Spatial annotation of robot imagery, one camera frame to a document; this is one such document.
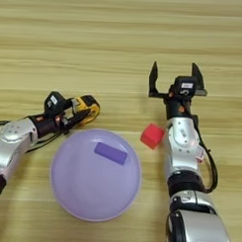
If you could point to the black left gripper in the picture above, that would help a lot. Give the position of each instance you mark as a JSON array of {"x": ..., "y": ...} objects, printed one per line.
[{"x": 50, "y": 125}]

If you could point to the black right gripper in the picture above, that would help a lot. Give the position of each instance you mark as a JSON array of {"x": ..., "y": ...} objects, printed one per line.
[{"x": 179, "y": 108}]

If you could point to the yellow black tape measure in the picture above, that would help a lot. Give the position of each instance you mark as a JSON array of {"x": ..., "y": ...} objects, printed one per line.
[{"x": 89, "y": 107}]

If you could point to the red foam cube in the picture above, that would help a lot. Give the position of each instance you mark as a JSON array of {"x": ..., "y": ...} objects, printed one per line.
[{"x": 152, "y": 136}]

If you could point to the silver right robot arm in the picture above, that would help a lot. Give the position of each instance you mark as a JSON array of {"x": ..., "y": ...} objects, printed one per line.
[{"x": 184, "y": 151}]

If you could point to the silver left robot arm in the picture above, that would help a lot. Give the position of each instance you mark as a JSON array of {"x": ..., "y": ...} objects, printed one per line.
[{"x": 11, "y": 145}]

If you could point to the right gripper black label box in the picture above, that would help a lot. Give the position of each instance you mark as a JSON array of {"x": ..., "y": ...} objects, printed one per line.
[{"x": 185, "y": 85}]

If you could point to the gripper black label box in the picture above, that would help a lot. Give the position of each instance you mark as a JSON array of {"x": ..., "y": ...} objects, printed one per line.
[
  {"x": 55, "y": 102},
  {"x": 185, "y": 85}
]

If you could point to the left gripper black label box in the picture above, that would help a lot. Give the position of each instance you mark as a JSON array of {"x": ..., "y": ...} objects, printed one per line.
[{"x": 55, "y": 102}]

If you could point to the purple rectangular block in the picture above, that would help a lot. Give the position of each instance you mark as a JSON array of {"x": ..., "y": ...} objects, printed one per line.
[{"x": 110, "y": 153}]

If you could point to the purple round plate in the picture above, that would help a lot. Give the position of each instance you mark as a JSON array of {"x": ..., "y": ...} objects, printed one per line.
[{"x": 91, "y": 187}]

